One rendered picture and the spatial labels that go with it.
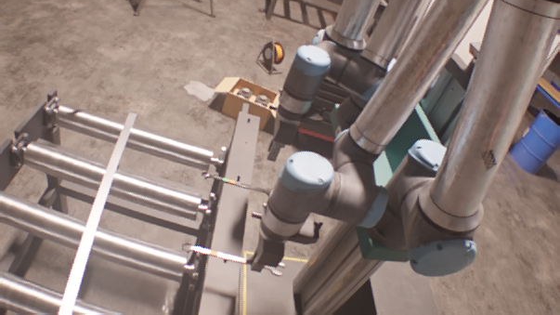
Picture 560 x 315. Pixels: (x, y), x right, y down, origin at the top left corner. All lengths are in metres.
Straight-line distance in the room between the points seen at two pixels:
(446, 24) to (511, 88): 0.17
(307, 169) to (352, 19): 0.67
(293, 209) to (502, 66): 0.45
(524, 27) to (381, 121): 0.35
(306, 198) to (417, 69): 0.31
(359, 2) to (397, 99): 0.54
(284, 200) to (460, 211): 0.34
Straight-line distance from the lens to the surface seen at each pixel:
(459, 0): 0.69
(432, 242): 0.77
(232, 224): 1.14
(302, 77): 0.95
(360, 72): 1.04
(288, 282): 2.11
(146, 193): 1.50
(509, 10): 0.58
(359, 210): 0.72
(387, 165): 1.29
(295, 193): 0.68
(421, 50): 0.71
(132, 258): 1.34
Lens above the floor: 2.05
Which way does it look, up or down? 36 degrees down
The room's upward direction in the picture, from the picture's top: 23 degrees clockwise
